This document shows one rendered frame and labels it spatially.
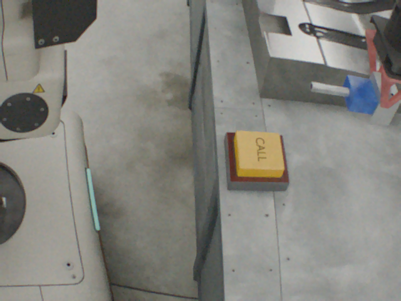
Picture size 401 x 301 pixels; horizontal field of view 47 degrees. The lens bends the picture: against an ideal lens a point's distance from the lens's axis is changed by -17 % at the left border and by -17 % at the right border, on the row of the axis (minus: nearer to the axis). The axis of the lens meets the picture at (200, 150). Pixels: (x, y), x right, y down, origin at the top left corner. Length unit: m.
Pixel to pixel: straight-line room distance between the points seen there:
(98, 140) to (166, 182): 0.27
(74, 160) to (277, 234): 0.79
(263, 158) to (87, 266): 0.63
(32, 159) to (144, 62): 0.79
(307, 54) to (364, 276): 0.34
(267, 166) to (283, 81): 0.16
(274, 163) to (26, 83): 0.41
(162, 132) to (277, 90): 1.01
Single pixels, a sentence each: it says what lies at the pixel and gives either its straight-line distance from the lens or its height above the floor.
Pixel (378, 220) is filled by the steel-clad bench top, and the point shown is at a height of 0.80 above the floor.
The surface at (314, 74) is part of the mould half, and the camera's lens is 0.78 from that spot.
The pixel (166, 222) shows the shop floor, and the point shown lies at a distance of 1.58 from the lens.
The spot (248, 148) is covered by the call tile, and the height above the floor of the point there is 0.84.
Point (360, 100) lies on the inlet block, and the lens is 0.65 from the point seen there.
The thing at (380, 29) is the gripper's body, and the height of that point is 1.04.
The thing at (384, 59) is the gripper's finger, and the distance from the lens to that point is 0.60.
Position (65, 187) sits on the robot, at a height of 0.28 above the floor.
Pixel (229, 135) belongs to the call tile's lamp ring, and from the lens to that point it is 0.72.
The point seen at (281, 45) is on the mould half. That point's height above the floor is 0.89.
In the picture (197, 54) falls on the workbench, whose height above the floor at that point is 0.27.
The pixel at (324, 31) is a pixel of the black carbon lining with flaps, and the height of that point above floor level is 0.88.
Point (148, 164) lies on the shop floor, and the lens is 1.69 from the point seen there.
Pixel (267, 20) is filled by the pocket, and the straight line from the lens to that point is 0.84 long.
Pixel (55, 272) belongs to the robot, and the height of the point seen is 0.28.
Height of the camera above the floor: 1.37
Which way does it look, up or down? 52 degrees down
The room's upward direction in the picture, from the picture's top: 10 degrees clockwise
